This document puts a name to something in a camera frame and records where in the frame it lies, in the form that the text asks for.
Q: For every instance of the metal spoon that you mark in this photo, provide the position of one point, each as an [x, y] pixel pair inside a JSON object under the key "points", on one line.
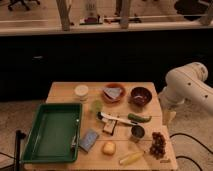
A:
{"points": [[73, 142]]}

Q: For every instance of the light green cup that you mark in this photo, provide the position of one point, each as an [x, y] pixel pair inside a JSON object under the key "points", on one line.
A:
{"points": [[96, 106]]}

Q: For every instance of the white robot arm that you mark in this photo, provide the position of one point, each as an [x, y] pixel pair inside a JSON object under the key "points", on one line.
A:
{"points": [[187, 82]]}

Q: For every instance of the white paper cup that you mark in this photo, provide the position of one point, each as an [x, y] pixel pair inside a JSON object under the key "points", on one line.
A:
{"points": [[81, 91]]}

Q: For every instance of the black stand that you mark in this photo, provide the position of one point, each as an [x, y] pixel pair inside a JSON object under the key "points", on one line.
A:
{"points": [[18, 138]]}

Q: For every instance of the bunch of dark grapes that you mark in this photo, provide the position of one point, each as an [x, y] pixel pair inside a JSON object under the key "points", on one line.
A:
{"points": [[157, 148]]}

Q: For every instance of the yellow banana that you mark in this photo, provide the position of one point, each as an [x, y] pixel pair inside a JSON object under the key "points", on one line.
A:
{"points": [[130, 158]]}

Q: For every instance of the green cucumber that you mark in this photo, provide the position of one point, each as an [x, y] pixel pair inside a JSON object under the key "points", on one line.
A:
{"points": [[139, 119]]}

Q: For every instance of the orange plate with cloth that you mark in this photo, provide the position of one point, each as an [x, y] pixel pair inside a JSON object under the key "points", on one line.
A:
{"points": [[113, 92]]}

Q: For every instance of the wooden block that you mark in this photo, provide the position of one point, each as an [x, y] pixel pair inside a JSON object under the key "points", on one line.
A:
{"points": [[110, 127]]}

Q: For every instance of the dark red bowl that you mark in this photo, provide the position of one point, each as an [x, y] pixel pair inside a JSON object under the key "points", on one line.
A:
{"points": [[140, 96]]}

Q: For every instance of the small metal cup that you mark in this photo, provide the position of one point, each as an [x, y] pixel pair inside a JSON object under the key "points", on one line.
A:
{"points": [[137, 133]]}

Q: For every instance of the green plastic tray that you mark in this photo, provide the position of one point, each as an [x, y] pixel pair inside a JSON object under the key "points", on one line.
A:
{"points": [[51, 134]]}

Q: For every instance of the white handled knife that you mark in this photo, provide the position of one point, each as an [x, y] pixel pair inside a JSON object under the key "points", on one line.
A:
{"points": [[102, 115]]}

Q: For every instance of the blue sponge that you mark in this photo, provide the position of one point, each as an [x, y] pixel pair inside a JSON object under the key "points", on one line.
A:
{"points": [[88, 140]]}

